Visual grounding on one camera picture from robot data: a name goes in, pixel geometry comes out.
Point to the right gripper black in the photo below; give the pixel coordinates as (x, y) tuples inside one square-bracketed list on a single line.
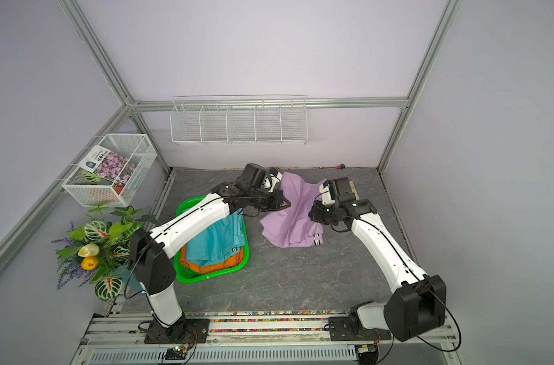
[(316, 214)]

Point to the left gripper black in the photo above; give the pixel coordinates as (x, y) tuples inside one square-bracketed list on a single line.
[(278, 196)]

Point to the purple pants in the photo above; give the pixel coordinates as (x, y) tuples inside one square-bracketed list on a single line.
[(292, 227)]

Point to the teal pants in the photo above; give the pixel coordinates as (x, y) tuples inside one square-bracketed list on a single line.
[(218, 242)]

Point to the orange pants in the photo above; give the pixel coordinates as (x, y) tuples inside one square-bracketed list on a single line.
[(229, 263)]

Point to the green plastic basket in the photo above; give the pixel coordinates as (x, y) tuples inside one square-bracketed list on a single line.
[(186, 276)]

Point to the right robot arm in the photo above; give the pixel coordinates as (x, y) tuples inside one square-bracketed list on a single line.
[(417, 303)]

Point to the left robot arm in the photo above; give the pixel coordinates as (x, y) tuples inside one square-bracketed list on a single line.
[(151, 251)]

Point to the flower seed packet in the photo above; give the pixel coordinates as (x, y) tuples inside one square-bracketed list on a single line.
[(102, 165)]

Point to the artificial flower plant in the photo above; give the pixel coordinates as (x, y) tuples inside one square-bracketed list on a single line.
[(98, 251)]

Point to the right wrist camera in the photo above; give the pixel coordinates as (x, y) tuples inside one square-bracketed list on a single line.
[(338, 191)]

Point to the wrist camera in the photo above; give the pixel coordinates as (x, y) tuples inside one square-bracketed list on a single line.
[(255, 176), (338, 191)]

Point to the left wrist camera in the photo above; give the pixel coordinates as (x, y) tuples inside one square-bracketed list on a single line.
[(255, 176)]

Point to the white wire wall shelf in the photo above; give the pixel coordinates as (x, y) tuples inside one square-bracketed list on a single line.
[(239, 119)]

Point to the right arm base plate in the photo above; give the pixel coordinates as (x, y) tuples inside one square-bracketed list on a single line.
[(348, 328)]

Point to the white wire cube basket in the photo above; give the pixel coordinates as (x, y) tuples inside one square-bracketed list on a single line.
[(136, 147)]

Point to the aluminium mounting rail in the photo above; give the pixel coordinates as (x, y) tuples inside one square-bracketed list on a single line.
[(227, 329)]

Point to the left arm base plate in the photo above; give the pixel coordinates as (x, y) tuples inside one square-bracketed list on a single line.
[(189, 331)]

